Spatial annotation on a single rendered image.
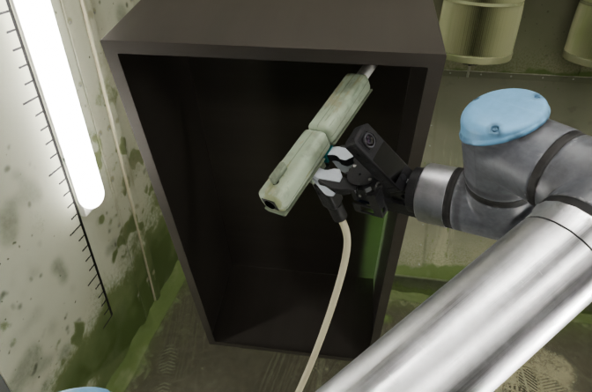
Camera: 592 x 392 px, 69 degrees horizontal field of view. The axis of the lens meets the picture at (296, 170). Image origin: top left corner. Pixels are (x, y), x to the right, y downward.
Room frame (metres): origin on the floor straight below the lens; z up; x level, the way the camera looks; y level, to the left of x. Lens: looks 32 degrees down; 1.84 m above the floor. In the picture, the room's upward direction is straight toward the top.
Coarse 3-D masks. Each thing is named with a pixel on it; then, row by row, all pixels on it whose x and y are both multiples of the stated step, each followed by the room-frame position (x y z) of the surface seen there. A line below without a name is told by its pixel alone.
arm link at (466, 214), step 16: (448, 192) 0.48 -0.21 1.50; (464, 192) 0.47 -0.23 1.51; (448, 208) 0.47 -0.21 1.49; (464, 208) 0.46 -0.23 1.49; (480, 208) 0.44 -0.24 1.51; (496, 208) 0.43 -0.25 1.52; (512, 208) 0.42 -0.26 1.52; (528, 208) 0.42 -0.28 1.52; (448, 224) 0.47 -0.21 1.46; (464, 224) 0.46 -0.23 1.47; (480, 224) 0.45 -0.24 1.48; (496, 224) 0.43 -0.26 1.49; (512, 224) 0.42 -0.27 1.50
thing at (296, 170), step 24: (360, 72) 0.78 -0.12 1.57; (336, 96) 0.72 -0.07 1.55; (360, 96) 0.74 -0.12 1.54; (312, 120) 0.68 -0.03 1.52; (336, 120) 0.67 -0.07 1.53; (312, 144) 0.62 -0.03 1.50; (288, 168) 0.58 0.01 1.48; (312, 168) 0.60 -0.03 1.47; (264, 192) 0.55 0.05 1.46; (288, 192) 0.55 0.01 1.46; (336, 216) 0.66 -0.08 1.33
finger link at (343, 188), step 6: (318, 180) 0.60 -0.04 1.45; (324, 180) 0.59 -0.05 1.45; (342, 180) 0.58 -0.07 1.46; (330, 186) 0.58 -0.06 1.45; (336, 186) 0.57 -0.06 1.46; (342, 186) 0.57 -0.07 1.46; (348, 186) 0.56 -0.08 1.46; (354, 186) 0.56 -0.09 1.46; (360, 186) 0.57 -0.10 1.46; (336, 192) 0.57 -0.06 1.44; (342, 192) 0.56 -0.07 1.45; (348, 192) 0.56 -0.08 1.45; (354, 192) 0.55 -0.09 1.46
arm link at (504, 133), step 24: (480, 96) 0.48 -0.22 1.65; (504, 96) 0.46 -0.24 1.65; (528, 96) 0.45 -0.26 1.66; (480, 120) 0.43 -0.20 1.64; (504, 120) 0.42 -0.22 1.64; (528, 120) 0.41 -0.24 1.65; (552, 120) 0.42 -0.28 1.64; (480, 144) 0.42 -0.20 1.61; (504, 144) 0.40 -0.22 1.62; (528, 144) 0.39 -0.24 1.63; (480, 168) 0.42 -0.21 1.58; (504, 168) 0.40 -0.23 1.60; (528, 168) 0.38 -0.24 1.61; (480, 192) 0.43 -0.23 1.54; (504, 192) 0.42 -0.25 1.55
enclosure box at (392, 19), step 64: (192, 0) 0.94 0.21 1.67; (256, 0) 0.93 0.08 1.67; (320, 0) 0.92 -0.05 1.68; (384, 0) 0.91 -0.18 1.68; (128, 64) 0.85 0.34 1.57; (192, 64) 1.16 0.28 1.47; (256, 64) 1.13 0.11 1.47; (320, 64) 1.11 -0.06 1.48; (384, 64) 0.71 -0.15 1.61; (192, 128) 1.13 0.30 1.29; (256, 128) 1.18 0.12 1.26; (384, 128) 1.12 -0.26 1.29; (192, 192) 1.06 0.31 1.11; (256, 192) 1.24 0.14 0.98; (192, 256) 0.99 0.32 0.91; (256, 256) 1.32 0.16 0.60; (320, 256) 1.28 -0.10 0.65; (384, 256) 1.05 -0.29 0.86; (256, 320) 1.10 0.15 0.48; (320, 320) 1.10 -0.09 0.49
